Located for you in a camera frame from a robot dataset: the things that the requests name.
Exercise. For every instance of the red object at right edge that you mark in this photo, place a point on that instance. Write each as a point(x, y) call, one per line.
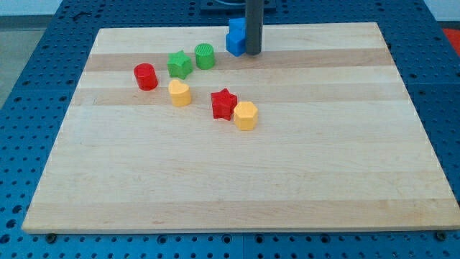
point(453, 36)

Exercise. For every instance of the green cylinder block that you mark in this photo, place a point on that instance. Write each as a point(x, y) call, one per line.
point(204, 56)

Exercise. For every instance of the green star block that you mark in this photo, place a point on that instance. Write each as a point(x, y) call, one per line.
point(179, 65)

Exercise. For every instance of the red star block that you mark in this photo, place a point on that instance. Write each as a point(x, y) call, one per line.
point(223, 104)

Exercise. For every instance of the wooden board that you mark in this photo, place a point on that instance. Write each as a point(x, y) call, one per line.
point(338, 145)

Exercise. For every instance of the blue front block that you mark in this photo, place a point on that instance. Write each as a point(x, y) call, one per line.
point(236, 42)

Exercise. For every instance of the blue block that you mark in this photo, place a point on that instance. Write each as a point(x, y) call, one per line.
point(237, 25)
point(236, 42)

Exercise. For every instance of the yellow heart block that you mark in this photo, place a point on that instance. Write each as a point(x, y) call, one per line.
point(179, 93)

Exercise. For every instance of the grey cylindrical robot arm rod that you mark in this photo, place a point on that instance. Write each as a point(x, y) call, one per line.
point(254, 11)

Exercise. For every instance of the red cylinder block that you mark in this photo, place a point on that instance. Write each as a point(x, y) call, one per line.
point(145, 76)

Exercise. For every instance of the blue rear block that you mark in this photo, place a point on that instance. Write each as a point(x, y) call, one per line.
point(237, 25)

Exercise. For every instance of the yellow hexagon block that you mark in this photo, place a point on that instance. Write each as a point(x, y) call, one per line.
point(245, 115)

